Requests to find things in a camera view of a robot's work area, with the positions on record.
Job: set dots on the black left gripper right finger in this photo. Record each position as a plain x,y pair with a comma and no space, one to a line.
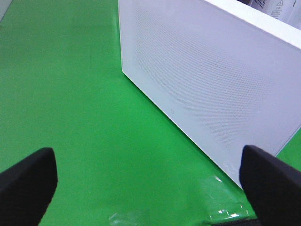
272,187

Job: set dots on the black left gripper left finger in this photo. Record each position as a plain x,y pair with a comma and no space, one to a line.
27,188

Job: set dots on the white microwave door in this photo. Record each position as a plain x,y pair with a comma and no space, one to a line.
225,73

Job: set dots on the clear adhesive tape strip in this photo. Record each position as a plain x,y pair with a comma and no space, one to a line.
223,200

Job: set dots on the white microwave oven body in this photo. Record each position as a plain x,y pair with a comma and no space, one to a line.
287,11

